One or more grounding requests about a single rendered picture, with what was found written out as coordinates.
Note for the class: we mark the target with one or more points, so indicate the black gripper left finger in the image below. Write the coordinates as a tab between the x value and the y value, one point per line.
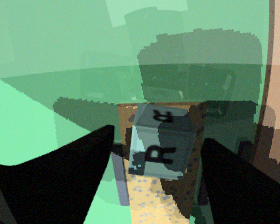
56	188

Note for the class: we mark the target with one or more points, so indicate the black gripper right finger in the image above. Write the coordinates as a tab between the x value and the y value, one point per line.
238	192

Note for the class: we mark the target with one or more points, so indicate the dark grey labelled cube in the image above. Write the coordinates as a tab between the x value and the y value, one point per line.
162	142

